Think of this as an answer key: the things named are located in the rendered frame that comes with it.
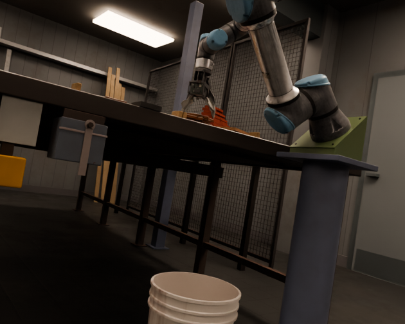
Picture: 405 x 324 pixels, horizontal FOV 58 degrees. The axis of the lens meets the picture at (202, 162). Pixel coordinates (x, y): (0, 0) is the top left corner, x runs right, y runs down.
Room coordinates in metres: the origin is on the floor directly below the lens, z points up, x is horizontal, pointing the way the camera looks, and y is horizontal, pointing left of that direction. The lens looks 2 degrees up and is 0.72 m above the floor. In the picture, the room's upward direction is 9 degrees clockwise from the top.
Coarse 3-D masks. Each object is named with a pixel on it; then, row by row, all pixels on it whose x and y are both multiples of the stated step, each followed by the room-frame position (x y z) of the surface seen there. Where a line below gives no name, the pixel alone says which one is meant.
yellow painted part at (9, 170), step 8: (8, 144) 0.98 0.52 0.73; (0, 152) 0.97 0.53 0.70; (8, 152) 0.98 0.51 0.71; (0, 160) 0.94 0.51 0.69; (8, 160) 0.95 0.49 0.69; (16, 160) 0.96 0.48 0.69; (24, 160) 0.97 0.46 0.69; (0, 168) 0.94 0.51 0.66; (8, 168) 0.95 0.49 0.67; (16, 168) 0.96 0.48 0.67; (24, 168) 0.98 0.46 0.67; (0, 176) 0.94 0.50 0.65; (8, 176) 0.95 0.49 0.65; (16, 176) 0.96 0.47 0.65; (0, 184) 0.95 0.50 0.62; (8, 184) 0.96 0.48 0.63; (16, 184) 0.97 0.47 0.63
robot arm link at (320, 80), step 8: (304, 80) 1.32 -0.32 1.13; (312, 80) 1.27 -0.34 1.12; (320, 80) 1.27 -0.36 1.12; (304, 88) 1.29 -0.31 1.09; (312, 88) 1.28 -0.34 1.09; (320, 88) 1.28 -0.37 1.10; (328, 88) 1.29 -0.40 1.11; (312, 96) 1.28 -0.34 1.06; (320, 96) 1.28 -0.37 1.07; (328, 96) 1.30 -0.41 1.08; (312, 104) 1.28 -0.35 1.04; (320, 104) 1.29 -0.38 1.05; (328, 104) 1.30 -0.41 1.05; (336, 104) 1.33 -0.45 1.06; (312, 112) 1.30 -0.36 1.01; (320, 112) 1.32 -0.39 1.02
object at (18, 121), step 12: (12, 96) 0.96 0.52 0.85; (0, 108) 0.95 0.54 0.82; (12, 108) 0.97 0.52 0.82; (24, 108) 0.98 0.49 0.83; (36, 108) 1.00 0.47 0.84; (0, 120) 0.95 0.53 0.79; (12, 120) 0.97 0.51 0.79; (24, 120) 0.99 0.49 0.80; (36, 120) 1.00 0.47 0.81; (0, 132) 0.96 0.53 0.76; (12, 132) 0.97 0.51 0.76; (24, 132) 0.99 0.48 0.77; (36, 132) 1.01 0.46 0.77; (24, 144) 0.99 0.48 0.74
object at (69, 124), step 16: (64, 112) 1.03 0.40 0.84; (80, 112) 1.06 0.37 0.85; (64, 128) 1.02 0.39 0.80; (80, 128) 1.04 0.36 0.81; (96, 128) 1.07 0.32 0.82; (64, 144) 1.02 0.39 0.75; (80, 144) 1.05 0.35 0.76; (96, 144) 1.07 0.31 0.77; (64, 160) 1.03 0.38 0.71; (80, 160) 1.05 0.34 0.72; (96, 160) 1.08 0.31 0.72
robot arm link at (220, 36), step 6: (216, 30) 1.41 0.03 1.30; (222, 30) 1.42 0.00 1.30; (228, 30) 1.45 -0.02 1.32; (210, 36) 1.41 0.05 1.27; (216, 36) 1.41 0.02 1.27; (222, 36) 1.42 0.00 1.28; (228, 36) 1.45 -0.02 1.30; (234, 36) 1.46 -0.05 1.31; (204, 42) 1.48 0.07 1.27; (210, 42) 1.42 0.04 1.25; (216, 42) 1.41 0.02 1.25; (222, 42) 1.42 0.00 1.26; (228, 42) 1.47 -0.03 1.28; (204, 48) 1.49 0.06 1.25; (210, 48) 1.45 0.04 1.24; (216, 48) 1.44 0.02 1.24; (210, 54) 1.52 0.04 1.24
